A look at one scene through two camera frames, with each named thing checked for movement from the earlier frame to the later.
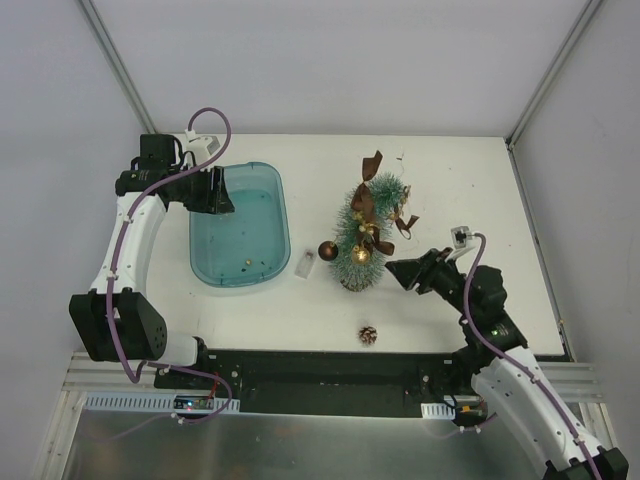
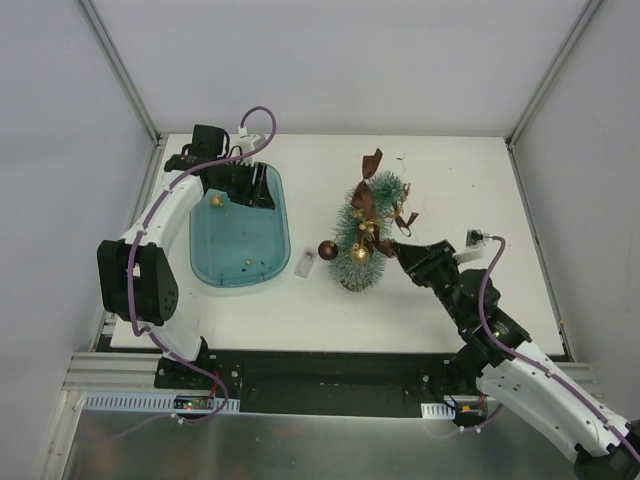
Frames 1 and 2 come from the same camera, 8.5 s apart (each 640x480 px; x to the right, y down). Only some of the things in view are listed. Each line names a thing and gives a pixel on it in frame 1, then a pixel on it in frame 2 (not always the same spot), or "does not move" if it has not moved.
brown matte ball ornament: x=328 y=250 does not move
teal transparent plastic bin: x=252 y=244 does not move
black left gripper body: x=211 y=189 → x=248 y=182
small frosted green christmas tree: x=364 y=228 does not move
